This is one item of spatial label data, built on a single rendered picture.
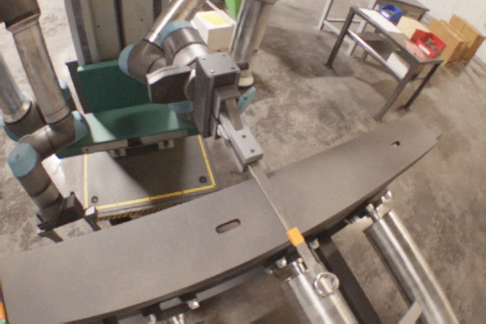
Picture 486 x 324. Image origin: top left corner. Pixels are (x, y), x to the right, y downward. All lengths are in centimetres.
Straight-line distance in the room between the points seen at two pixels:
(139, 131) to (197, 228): 71
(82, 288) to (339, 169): 36
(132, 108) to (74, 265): 82
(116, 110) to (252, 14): 64
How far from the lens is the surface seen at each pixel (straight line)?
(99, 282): 29
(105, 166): 138
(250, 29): 72
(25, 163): 63
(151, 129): 96
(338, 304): 61
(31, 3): 66
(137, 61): 60
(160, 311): 54
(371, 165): 42
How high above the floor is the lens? 144
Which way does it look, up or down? 51 degrees down
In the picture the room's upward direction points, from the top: 16 degrees clockwise
